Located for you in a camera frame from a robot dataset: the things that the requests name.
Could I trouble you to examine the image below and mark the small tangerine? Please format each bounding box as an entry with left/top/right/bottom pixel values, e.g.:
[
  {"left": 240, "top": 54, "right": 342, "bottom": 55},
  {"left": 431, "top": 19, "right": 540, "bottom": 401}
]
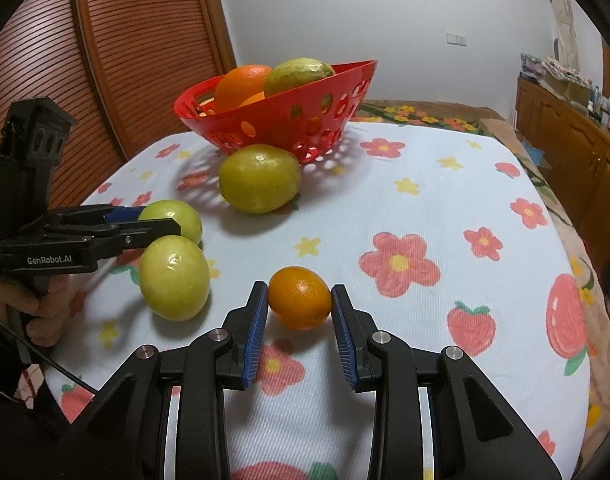
[{"left": 267, "top": 266, "right": 332, "bottom": 332}]

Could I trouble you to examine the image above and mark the yellow-green round fruit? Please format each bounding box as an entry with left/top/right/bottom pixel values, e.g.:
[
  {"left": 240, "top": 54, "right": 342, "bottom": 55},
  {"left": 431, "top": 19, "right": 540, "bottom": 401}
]
[
  {"left": 138, "top": 235, "right": 211, "bottom": 322},
  {"left": 262, "top": 57, "right": 336, "bottom": 98},
  {"left": 218, "top": 143, "right": 302, "bottom": 214},
  {"left": 136, "top": 199, "right": 204, "bottom": 246}
]

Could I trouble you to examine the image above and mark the black cable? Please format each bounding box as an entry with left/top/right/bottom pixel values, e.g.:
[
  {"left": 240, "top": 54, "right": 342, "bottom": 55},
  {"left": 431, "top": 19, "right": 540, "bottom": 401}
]
[{"left": 8, "top": 307, "right": 98, "bottom": 396}]

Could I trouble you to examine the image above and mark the person's left hand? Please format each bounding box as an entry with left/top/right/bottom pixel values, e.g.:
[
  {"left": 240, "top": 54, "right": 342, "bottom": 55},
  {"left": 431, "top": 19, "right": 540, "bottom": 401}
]
[{"left": 0, "top": 275, "right": 71, "bottom": 348}]

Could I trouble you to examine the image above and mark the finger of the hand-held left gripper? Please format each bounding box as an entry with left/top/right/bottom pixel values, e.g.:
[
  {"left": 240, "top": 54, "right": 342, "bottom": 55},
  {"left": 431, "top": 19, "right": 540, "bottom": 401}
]
[
  {"left": 48, "top": 203, "right": 148, "bottom": 234},
  {"left": 104, "top": 218, "right": 182, "bottom": 257}
]

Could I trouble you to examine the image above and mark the patterned white curtain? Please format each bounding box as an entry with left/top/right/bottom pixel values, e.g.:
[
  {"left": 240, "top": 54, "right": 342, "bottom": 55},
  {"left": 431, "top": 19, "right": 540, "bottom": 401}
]
[{"left": 547, "top": 0, "right": 578, "bottom": 71}]

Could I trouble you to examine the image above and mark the white floral tablecloth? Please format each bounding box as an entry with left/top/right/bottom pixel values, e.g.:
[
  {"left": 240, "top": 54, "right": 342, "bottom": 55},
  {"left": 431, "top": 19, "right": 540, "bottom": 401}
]
[{"left": 60, "top": 122, "right": 593, "bottom": 480}]

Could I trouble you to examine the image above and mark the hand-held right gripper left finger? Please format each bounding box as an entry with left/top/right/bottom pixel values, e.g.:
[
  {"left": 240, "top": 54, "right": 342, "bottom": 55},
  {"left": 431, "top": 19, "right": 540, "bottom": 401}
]
[{"left": 60, "top": 281, "right": 271, "bottom": 480}]

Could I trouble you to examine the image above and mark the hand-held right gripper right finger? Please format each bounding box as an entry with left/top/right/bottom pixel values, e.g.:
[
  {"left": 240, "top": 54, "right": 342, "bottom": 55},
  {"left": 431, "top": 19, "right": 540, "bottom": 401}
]
[{"left": 330, "top": 284, "right": 563, "bottom": 480}]

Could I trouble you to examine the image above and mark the brown wooden cabinet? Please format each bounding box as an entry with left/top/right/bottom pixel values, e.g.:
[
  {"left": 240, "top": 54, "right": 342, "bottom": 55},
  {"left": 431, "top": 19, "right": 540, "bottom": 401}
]
[{"left": 515, "top": 76, "right": 610, "bottom": 271}]

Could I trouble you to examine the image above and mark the brown louvered wooden wardrobe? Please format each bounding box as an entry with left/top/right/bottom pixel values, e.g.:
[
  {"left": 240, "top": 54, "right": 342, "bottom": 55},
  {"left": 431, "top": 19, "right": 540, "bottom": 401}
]
[{"left": 0, "top": 0, "right": 238, "bottom": 241}]

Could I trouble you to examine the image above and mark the cardboard box with floral cloth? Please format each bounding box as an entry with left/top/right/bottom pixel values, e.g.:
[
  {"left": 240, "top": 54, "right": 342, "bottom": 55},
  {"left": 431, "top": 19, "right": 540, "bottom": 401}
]
[{"left": 522, "top": 52, "right": 590, "bottom": 106}]

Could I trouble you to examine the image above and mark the red perforated plastic basket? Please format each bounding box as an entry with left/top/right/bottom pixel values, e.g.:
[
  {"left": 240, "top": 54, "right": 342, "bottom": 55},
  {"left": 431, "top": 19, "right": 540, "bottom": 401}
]
[{"left": 173, "top": 59, "right": 379, "bottom": 165}]

